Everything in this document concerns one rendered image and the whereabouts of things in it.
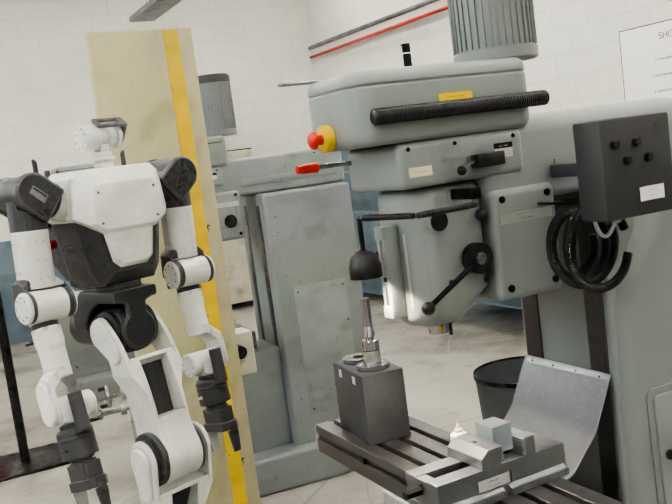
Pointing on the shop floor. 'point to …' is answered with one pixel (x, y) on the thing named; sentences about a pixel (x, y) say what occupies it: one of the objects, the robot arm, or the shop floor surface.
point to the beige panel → (159, 101)
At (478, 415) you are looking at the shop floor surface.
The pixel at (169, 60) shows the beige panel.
